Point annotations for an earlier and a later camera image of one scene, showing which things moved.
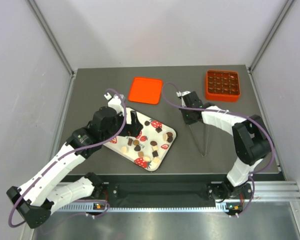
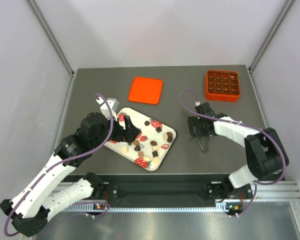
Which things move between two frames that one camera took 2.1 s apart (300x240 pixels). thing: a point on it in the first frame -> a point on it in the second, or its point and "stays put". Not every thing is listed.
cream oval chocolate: x=165 y=137 stays put
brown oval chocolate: x=170 y=138 stays put
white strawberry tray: x=147 y=150 stays put
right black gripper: x=187 y=120 -> x=194 y=121
